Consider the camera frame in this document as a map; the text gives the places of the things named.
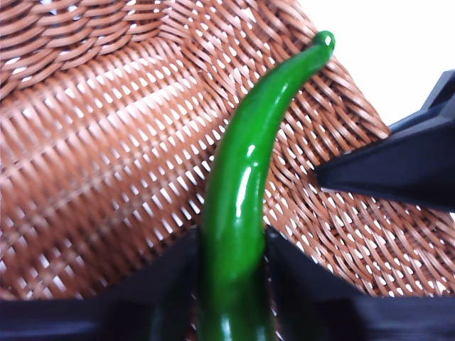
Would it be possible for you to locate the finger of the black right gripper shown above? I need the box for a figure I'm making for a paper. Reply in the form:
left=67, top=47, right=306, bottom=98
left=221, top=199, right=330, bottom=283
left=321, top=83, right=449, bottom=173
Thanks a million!
left=312, top=102, right=455, bottom=213
left=422, top=70, right=455, bottom=107

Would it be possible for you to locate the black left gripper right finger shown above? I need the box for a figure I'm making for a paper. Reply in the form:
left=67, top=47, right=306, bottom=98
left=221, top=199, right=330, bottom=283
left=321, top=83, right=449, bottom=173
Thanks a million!
left=264, top=227, right=455, bottom=341

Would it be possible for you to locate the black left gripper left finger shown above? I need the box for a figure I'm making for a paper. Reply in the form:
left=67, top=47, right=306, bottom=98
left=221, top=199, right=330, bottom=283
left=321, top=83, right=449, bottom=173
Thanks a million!
left=0, top=227, right=200, bottom=341

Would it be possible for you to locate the brown wicker basket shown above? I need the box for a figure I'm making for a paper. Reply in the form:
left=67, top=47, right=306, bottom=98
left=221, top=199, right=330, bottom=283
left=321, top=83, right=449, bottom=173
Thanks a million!
left=0, top=0, right=455, bottom=341

